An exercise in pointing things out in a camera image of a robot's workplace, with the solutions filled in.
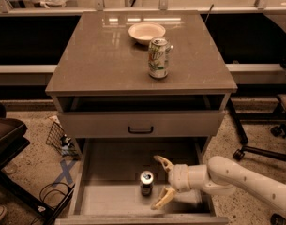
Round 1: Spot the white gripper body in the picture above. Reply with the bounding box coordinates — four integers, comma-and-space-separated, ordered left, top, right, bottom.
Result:
168, 164, 190, 192

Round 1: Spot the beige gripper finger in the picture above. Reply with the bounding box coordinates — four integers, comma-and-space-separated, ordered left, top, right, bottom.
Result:
151, 187, 177, 210
154, 155, 173, 173

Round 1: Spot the redbull can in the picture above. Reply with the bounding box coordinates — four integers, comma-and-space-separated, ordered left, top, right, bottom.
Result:
140, 171, 154, 196

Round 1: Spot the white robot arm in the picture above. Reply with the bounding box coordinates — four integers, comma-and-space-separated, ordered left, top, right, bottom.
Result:
151, 156, 286, 218

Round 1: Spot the open bottom drawer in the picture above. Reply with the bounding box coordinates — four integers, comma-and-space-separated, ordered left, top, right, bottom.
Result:
54, 138, 228, 225

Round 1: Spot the grey drawer cabinet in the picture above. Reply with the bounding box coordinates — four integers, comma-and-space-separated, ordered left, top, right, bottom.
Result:
45, 10, 238, 225

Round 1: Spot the green white soda can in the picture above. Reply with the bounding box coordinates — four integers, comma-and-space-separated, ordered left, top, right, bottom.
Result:
148, 37, 171, 79

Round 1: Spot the black office chair base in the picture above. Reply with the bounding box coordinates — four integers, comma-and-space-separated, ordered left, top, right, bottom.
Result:
227, 94, 286, 225

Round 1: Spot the white bowl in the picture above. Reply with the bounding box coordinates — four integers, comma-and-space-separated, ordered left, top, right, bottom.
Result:
128, 22, 166, 45

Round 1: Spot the dark cart on left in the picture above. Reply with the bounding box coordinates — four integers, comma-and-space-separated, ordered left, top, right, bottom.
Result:
0, 102, 74, 225

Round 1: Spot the middle drawer with black handle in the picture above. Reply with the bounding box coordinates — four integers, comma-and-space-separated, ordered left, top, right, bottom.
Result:
58, 112, 225, 138

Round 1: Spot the black wire basket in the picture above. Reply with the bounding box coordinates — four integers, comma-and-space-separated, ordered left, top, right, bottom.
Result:
46, 122, 78, 157

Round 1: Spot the black cable on floor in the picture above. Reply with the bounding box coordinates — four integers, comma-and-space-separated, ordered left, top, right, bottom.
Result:
38, 181, 73, 209

